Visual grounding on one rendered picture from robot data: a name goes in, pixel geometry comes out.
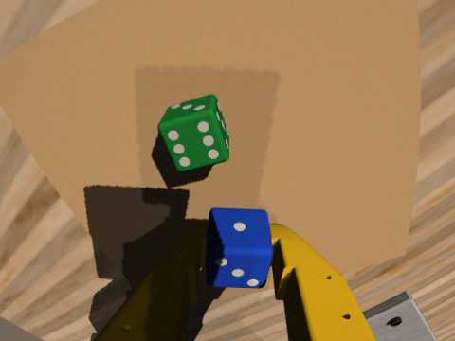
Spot blue die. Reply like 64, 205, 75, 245
206, 207, 273, 288

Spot tan flat mat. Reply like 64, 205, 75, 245
0, 0, 421, 288

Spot green die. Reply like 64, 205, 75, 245
157, 94, 229, 172

